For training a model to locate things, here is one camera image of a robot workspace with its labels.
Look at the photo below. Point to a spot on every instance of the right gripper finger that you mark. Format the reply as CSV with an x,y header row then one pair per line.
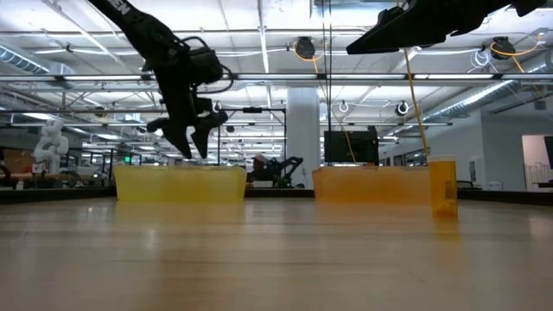
x,y
406,30

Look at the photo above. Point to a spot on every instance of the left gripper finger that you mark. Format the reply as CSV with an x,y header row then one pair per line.
x,y
207,125
177,136

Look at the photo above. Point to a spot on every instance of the narrow amber pill bottle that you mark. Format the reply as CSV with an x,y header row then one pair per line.
x,y
443,190

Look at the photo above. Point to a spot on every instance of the black background robot arm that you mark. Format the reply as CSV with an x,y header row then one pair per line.
x,y
281,170

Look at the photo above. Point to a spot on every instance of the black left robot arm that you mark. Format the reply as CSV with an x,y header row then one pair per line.
x,y
142,30

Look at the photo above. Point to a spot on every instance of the yellow translucent plastic bin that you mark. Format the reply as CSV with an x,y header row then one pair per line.
x,y
179,185

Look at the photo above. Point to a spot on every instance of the orange translucent plastic bin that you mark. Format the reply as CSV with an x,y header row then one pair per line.
x,y
371,185

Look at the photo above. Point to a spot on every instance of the person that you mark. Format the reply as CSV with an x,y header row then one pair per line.
x,y
260,162

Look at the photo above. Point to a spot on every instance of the long linear ceiling light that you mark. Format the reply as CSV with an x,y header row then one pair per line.
x,y
276,77

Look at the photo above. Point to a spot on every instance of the white structural column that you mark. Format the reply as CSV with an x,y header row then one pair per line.
x,y
302,112

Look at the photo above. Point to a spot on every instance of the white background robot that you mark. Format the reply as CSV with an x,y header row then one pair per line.
x,y
49,142

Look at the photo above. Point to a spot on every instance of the brown cardboard box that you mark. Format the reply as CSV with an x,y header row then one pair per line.
x,y
19,160

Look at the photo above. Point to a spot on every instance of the black office chair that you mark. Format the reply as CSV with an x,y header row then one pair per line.
x,y
465,185

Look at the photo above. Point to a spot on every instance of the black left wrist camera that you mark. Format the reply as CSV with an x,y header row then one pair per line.
x,y
205,65

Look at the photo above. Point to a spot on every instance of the black background rig frame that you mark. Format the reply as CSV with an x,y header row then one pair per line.
x,y
252,110

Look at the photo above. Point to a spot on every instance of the silver ventilation duct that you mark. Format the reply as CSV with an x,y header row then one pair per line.
x,y
21,60
475,101

